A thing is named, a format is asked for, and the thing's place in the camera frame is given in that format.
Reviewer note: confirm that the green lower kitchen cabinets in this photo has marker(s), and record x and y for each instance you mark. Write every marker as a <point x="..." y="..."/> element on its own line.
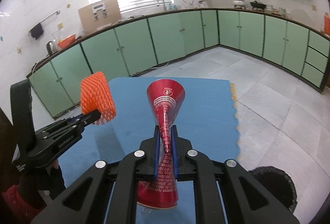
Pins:
<point x="135" y="46"/>

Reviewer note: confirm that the red crushed drink can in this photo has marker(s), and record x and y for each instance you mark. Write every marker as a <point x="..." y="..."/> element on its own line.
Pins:
<point x="165" y="97"/>

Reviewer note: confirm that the orange thermos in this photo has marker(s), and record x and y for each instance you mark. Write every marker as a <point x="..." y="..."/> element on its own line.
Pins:
<point x="327" y="24"/>

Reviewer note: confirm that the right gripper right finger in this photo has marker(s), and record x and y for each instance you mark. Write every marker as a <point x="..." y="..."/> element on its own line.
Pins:
<point x="225" y="192"/>

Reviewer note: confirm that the steel kettle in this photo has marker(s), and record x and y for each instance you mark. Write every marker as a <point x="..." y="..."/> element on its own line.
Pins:
<point x="52" y="48"/>

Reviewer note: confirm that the orange foam fruit net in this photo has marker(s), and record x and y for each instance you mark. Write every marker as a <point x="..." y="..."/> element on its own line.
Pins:
<point x="95" y="94"/>

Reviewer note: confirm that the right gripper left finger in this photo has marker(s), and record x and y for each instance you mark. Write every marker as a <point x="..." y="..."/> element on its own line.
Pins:
<point x="106" y="193"/>

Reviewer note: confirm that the blue table mat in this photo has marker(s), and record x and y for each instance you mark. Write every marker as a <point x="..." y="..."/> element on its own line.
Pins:
<point x="207" y="118"/>

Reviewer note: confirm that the black wok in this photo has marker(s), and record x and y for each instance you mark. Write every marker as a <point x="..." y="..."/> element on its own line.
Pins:
<point x="257" y="5"/>

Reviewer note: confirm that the black trash bin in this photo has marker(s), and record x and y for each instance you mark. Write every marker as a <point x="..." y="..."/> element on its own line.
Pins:
<point x="278" y="183"/>

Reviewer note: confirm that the orange basin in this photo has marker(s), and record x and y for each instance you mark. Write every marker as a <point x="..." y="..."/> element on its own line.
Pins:
<point x="66" y="42"/>

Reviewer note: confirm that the white cooking pot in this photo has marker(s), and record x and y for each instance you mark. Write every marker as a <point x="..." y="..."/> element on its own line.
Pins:
<point x="239" y="4"/>

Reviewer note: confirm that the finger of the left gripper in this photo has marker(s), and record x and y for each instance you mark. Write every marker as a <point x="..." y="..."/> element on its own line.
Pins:
<point x="86" y="119"/>

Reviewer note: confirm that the chrome sink faucet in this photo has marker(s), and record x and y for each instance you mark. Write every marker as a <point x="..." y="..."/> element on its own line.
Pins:
<point x="162" y="2"/>

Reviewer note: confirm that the cardboard box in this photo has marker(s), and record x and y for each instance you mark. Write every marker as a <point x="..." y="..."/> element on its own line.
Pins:
<point x="99" y="15"/>

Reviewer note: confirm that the dark hanging towel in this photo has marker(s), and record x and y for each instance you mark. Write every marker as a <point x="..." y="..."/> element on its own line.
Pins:
<point x="37" y="31"/>

